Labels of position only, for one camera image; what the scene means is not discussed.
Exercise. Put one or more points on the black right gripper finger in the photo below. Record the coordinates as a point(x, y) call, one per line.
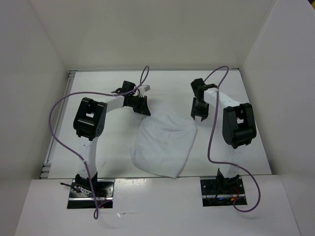
point(204, 116)
point(194, 113)

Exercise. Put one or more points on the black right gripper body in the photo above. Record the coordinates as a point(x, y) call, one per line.
point(202, 106)

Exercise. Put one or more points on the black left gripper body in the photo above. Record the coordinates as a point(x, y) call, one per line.
point(133, 101)

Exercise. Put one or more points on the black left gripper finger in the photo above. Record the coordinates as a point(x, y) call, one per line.
point(142, 111)
point(145, 105)

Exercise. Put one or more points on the white skirt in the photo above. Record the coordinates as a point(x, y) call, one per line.
point(163, 144)

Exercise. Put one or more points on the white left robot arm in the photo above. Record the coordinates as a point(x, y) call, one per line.
point(89, 124)

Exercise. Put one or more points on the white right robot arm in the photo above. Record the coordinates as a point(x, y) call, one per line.
point(234, 122)

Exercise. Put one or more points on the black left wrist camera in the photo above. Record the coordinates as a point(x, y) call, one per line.
point(127, 87)

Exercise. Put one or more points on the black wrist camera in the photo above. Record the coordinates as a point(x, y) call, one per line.
point(127, 87)
point(195, 84)

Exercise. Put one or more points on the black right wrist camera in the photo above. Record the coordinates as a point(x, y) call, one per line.
point(195, 84)

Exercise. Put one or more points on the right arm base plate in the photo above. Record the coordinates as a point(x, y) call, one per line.
point(212, 196)

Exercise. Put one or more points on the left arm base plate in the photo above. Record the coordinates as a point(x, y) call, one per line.
point(80, 198)

